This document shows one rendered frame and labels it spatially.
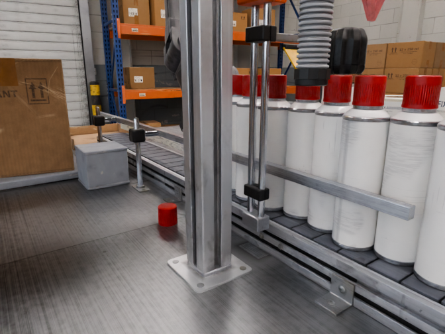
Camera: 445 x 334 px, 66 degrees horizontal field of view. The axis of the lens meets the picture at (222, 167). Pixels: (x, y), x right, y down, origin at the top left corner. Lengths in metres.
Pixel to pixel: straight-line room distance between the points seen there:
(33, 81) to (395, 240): 0.79
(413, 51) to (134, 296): 3.73
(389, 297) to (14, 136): 0.81
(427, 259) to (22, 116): 0.83
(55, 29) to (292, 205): 4.37
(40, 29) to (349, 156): 4.46
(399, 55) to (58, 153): 3.56
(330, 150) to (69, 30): 4.42
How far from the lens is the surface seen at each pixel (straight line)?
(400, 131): 0.40
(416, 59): 3.94
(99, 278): 0.49
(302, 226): 0.50
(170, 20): 0.78
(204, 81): 0.39
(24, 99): 0.92
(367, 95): 0.41
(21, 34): 4.69
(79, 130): 1.59
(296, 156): 0.49
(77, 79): 4.71
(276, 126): 0.50
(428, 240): 0.40
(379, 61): 4.11
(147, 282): 0.47
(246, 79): 0.55
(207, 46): 0.39
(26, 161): 0.94
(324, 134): 0.45
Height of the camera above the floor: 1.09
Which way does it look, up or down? 15 degrees down
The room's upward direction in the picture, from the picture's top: straight up
